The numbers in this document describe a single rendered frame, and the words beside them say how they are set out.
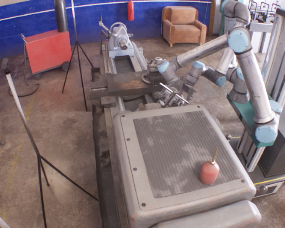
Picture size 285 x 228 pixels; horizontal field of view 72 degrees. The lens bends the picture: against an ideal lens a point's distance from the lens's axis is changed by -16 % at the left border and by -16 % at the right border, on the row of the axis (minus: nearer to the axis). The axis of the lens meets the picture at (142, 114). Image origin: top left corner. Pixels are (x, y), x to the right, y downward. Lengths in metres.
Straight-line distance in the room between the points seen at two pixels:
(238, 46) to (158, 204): 0.91
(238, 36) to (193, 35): 4.37
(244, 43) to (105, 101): 1.26
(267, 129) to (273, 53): 0.67
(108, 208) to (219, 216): 1.16
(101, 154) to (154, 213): 1.49
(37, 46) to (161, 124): 3.62
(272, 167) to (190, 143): 1.42
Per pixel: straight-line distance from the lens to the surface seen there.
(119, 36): 2.65
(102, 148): 2.23
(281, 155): 2.17
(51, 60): 4.52
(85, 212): 2.31
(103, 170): 2.05
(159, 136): 0.97
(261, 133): 1.49
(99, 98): 2.06
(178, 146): 0.93
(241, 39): 1.28
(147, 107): 1.33
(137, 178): 0.82
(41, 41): 4.37
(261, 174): 2.37
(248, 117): 1.92
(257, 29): 6.00
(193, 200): 0.79
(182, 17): 5.74
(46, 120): 3.43
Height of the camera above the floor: 2.01
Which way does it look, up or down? 38 degrees down
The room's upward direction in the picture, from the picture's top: straight up
